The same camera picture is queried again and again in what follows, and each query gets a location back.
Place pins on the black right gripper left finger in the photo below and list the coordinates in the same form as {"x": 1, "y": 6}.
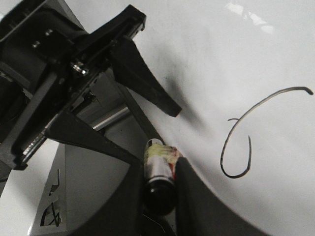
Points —
{"x": 121, "y": 214}

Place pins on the white whiteboard with aluminium frame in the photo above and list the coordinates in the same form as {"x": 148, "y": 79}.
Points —
{"x": 237, "y": 68}

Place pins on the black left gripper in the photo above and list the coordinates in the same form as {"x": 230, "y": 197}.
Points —
{"x": 47, "y": 65}

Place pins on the white deli whiteboard marker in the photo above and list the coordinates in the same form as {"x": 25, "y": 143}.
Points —
{"x": 159, "y": 173}

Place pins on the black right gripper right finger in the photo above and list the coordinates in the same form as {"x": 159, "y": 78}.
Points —
{"x": 200, "y": 213}

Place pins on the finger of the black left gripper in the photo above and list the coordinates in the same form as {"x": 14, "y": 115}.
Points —
{"x": 131, "y": 71}

